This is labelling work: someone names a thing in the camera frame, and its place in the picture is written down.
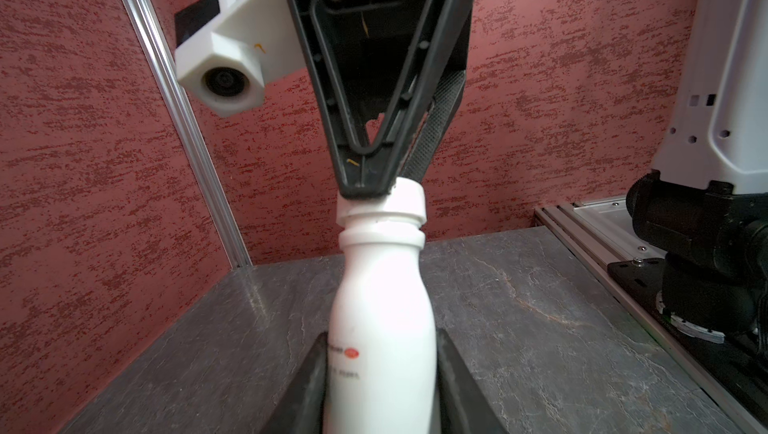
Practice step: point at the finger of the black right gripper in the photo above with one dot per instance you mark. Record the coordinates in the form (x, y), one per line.
(374, 67)
(445, 103)

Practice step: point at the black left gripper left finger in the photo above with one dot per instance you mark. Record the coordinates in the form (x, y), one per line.
(300, 410)

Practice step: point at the small white pill bottle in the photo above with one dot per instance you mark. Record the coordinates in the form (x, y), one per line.
(382, 357)

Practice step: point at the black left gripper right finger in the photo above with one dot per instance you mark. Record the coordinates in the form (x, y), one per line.
(461, 405)

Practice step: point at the aluminium corner post right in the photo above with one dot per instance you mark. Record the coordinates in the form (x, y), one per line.
(153, 42)

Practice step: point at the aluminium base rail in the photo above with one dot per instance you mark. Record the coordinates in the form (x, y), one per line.
(600, 234)

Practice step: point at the white bottle cap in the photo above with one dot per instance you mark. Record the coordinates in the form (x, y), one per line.
(406, 198)

